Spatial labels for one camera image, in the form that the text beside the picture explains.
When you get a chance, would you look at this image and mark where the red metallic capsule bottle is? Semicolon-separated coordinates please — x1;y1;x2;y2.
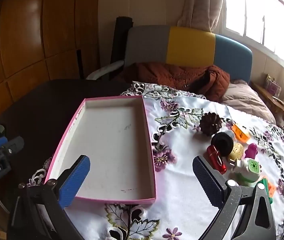
206;145;227;174

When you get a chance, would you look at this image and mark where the yellow carved oval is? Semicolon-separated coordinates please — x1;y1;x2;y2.
227;142;244;160

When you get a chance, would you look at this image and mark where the black and clear cylinder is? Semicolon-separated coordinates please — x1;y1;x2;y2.
211;132;234;157

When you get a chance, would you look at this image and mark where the green plastic block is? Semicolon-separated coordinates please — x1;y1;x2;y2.
259;177;273;204

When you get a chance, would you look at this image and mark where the magenta perforated mushroom toy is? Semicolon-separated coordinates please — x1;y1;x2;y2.
244;143;258;159

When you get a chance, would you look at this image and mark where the orange plastic clip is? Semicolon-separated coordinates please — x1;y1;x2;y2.
232;124;250;143

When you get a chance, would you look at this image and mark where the brown pinecone ornament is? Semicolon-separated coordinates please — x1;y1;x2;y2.
199;112;222;137

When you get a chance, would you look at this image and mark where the white embroidered floral tablecloth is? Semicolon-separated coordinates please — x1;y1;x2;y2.
28;81;284;239

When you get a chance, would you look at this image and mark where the pink shallow cardboard box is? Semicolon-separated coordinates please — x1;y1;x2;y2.
46;96;157;204

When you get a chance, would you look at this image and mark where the mauve duvet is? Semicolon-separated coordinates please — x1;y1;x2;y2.
220;80;276;125

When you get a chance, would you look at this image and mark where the wooden side table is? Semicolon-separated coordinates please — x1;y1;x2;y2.
250;82;284;130

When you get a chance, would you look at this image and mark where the white pillow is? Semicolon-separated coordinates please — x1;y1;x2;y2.
86;61;124;80

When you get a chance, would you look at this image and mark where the rust brown quilted jacket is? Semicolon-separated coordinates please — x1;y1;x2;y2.
120;62;231;101

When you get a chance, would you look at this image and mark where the purple box on side table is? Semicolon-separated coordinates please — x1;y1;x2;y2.
264;74;282;97

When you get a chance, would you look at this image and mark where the wooden wardrobe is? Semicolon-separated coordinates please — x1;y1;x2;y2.
0;0;100;115

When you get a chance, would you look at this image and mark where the multicolour headboard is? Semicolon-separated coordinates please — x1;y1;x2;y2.
124;25;253;83

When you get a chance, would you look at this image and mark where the beige curtain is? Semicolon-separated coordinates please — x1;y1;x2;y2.
177;0;223;33

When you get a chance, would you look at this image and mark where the window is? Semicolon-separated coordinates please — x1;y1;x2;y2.
222;0;284;67

